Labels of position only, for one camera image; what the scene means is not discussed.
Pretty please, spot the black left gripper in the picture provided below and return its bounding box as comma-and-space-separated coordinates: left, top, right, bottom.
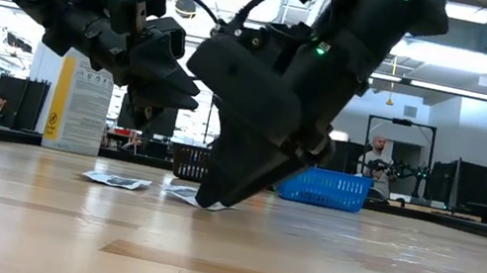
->
29, 0, 214, 139

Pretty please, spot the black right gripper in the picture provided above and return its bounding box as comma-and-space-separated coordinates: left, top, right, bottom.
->
192, 0, 380, 234

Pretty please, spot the blue plastic basket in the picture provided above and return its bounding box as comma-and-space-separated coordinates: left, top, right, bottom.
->
272, 161, 375, 217

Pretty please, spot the white wipes canister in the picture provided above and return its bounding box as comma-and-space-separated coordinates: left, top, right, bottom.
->
40, 45, 121, 159

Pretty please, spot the black plastic basket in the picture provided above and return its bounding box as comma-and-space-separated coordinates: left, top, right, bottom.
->
168, 142, 213, 185

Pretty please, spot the black ceiling lamp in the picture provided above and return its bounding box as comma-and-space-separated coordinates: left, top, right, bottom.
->
172, 0, 200, 22

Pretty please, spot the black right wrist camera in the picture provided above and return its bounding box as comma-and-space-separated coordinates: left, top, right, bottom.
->
173, 29, 316, 151

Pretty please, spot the black stand frame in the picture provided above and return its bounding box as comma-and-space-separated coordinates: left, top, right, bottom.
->
356, 112, 439, 200

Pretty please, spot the long ceiling light rail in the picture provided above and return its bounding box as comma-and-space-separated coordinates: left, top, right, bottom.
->
0, 0, 487, 104

